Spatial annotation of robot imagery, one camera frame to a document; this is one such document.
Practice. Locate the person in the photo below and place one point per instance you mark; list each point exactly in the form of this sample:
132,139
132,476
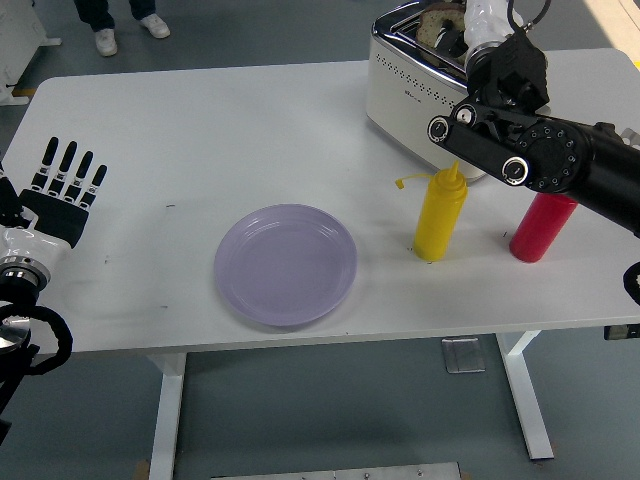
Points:
100,15

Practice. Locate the purple plate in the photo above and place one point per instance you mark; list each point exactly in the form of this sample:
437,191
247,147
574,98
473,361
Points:
285,265

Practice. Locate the yellow squeeze bottle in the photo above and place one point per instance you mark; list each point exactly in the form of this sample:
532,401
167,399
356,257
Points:
437,220

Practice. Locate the white machine housing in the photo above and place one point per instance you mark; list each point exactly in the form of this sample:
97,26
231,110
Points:
15,35

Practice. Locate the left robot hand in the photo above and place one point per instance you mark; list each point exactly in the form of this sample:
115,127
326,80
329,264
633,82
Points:
55,220

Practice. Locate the cream two-slot toaster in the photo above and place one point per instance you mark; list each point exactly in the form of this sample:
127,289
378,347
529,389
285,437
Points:
400,100

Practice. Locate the bread slice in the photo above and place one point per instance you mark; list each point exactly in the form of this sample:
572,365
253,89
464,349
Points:
432,20

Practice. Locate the red squeeze bottle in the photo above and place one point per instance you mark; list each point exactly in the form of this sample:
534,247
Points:
540,230

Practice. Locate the small metal floor plate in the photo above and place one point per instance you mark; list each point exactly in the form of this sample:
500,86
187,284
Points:
462,355

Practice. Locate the black table control panel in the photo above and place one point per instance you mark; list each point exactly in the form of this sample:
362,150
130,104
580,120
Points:
620,332

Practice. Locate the long metal floor plate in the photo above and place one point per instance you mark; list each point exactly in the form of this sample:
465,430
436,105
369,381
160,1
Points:
335,472

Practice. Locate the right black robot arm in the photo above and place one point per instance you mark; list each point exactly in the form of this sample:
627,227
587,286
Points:
550,150

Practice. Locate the white table leg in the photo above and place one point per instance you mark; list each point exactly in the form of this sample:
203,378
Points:
167,425
525,400

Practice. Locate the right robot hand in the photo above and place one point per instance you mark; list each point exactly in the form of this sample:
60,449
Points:
487,20

